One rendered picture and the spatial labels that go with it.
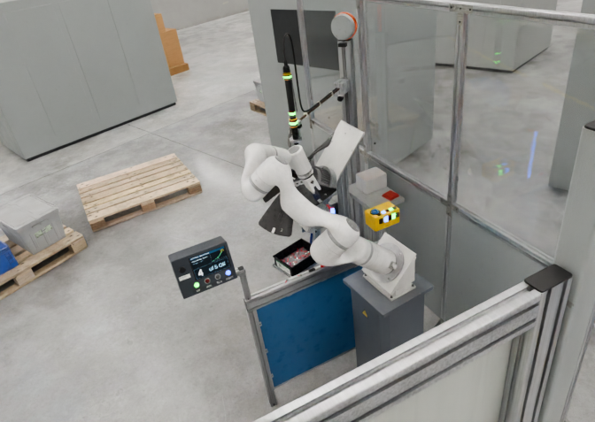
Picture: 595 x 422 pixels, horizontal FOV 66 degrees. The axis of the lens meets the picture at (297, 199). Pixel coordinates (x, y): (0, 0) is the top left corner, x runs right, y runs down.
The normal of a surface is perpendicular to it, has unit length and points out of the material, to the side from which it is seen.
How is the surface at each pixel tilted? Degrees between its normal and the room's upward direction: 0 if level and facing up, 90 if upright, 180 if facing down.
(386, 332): 90
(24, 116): 90
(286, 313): 90
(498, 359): 90
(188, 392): 0
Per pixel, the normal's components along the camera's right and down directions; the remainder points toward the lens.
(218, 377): -0.12, -0.85
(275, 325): 0.44, 0.42
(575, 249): -0.89, 0.32
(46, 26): 0.72, 0.29
